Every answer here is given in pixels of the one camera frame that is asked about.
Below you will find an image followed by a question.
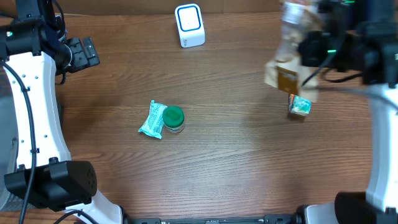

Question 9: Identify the light green wipes packet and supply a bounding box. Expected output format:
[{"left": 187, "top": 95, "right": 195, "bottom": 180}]
[{"left": 138, "top": 100, "right": 167, "bottom": 139}]

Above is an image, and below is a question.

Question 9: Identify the green lid white jar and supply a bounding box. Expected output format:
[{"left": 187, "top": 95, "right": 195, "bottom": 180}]
[{"left": 162, "top": 106, "right": 185, "bottom": 133}]

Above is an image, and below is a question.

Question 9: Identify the beige snack pouch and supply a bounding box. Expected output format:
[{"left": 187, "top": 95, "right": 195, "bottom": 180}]
[{"left": 264, "top": 0, "right": 322, "bottom": 102}]

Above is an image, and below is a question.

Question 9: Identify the grey plastic mesh basket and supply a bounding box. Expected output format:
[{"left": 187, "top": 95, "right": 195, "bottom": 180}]
[{"left": 1, "top": 69, "right": 18, "bottom": 212}]

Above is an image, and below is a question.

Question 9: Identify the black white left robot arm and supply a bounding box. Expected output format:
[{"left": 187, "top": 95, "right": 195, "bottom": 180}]
[{"left": 1, "top": 0, "right": 130, "bottom": 223}]

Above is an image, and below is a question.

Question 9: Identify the small teal tissue pack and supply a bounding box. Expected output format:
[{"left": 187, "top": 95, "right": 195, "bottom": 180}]
[{"left": 289, "top": 95, "right": 312, "bottom": 116}]

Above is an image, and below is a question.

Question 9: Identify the small orange box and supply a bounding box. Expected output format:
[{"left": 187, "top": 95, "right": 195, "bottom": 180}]
[{"left": 288, "top": 94, "right": 295, "bottom": 112}]

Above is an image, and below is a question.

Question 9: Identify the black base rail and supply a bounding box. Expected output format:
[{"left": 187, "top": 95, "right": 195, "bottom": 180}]
[{"left": 132, "top": 214, "right": 305, "bottom": 224}]

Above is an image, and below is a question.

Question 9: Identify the white barcode scanner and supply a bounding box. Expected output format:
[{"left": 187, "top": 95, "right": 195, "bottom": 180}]
[{"left": 175, "top": 3, "right": 206, "bottom": 48}]

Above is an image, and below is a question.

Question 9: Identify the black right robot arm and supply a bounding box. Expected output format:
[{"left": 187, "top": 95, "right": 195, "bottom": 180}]
[{"left": 295, "top": 0, "right": 397, "bottom": 223}]

